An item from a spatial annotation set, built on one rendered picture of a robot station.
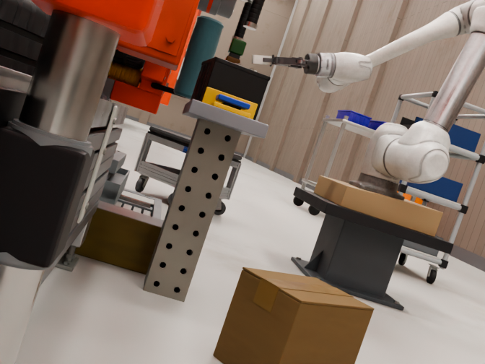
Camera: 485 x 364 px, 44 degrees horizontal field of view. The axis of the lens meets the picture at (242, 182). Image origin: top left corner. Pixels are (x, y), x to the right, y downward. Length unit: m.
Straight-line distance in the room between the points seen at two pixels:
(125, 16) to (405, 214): 2.00
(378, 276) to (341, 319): 1.24
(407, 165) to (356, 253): 0.39
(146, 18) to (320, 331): 0.84
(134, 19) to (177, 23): 1.13
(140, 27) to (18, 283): 0.16
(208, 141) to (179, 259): 0.28
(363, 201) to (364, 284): 0.34
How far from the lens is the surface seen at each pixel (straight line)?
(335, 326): 1.13
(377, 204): 2.23
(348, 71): 2.24
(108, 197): 1.82
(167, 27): 1.47
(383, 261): 2.36
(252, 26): 1.94
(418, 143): 2.19
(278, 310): 1.06
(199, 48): 1.94
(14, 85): 0.39
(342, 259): 2.31
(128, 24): 0.34
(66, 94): 0.35
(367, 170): 2.38
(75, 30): 0.35
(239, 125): 1.26
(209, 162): 1.39
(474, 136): 3.56
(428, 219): 2.32
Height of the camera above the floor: 0.39
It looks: 3 degrees down
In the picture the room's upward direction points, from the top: 19 degrees clockwise
